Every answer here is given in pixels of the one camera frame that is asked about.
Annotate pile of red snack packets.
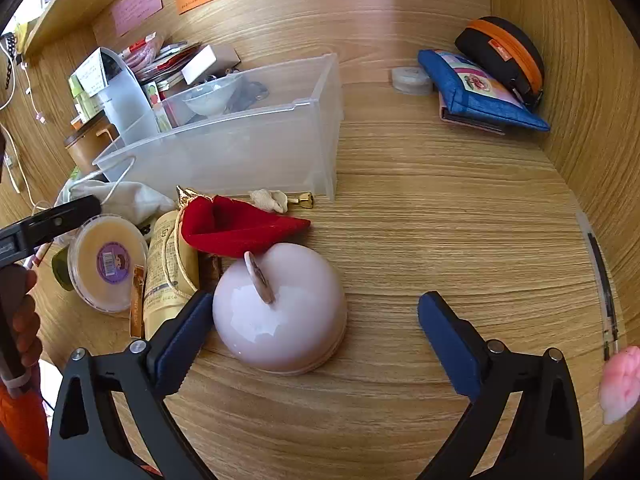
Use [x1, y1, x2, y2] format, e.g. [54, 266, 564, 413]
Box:
[122, 32, 201, 83]

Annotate white drawstring bag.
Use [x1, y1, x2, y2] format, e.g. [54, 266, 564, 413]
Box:
[55, 155, 178, 226]

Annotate white file box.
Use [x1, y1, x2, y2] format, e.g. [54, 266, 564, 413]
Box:
[92, 47, 162, 146]

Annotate small cream figurine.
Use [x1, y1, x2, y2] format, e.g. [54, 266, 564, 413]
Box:
[248, 188, 290, 214]

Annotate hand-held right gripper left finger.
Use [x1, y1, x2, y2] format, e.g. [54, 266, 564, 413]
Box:
[48, 290, 216, 480]

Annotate green white small boxes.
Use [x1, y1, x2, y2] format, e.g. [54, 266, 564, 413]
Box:
[69, 55, 107, 123]

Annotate brown mug with lid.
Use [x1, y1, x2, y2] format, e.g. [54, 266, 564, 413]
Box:
[64, 112, 122, 168]

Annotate fruit print carton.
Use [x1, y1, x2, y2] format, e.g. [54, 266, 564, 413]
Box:
[144, 82, 170, 133]

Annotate translucent tape roll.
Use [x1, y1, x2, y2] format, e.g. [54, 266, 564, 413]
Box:
[391, 66, 434, 96]

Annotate small copper sachet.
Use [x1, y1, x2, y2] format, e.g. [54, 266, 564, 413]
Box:
[129, 265, 149, 338]

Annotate pink notebook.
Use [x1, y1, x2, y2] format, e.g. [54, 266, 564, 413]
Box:
[439, 91, 507, 137]

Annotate person's left hand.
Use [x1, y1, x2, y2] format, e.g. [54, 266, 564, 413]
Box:
[12, 271, 42, 372]

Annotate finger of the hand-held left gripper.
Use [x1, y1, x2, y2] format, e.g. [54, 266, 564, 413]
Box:
[0, 195, 103, 267]

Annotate round cream jar purple label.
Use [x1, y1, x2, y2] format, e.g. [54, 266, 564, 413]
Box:
[67, 212, 151, 313]

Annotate white charging cable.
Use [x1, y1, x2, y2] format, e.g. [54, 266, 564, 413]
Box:
[0, 35, 53, 213]

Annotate white funnel bowl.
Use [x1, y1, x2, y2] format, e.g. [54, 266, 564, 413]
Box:
[181, 72, 242, 117]

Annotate pink soft toy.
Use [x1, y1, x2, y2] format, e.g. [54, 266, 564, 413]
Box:
[598, 346, 640, 426]

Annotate red velvet pouch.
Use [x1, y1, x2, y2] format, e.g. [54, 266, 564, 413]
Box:
[178, 195, 312, 259]

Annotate pink round ceramic jar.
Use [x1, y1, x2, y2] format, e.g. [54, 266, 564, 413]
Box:
[212, 242, 348, 376]

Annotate clear plastic storage box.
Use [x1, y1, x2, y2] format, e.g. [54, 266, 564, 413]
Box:
[92, 52, 346, 203]

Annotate clear plastic ruler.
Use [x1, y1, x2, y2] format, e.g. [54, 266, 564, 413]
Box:
[575, 210, 624, 361]

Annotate wooden desktop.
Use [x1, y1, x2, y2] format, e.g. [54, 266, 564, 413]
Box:
[30, 57, 636, 480]

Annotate wooden shelf board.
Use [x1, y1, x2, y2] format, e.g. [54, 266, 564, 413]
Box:
[22, 0, 168, 58]

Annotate white small carton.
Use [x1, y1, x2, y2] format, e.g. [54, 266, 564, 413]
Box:
[181, 44, 242, 86]

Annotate gold foil ornament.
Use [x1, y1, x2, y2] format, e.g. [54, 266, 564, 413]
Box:
[175, 185, 202, 211]

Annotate blue zip pouch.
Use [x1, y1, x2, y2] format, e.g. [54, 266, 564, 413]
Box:
[417, 49, 551, 132]

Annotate black round case orange zip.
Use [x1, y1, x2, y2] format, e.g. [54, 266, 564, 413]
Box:
[454, 16, 546, 113]

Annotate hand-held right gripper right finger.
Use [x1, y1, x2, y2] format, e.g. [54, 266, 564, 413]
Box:
[417, 290, 586, 480]

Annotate pink sticky note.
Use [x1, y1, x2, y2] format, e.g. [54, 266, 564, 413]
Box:
[111, 0, 164, 37]

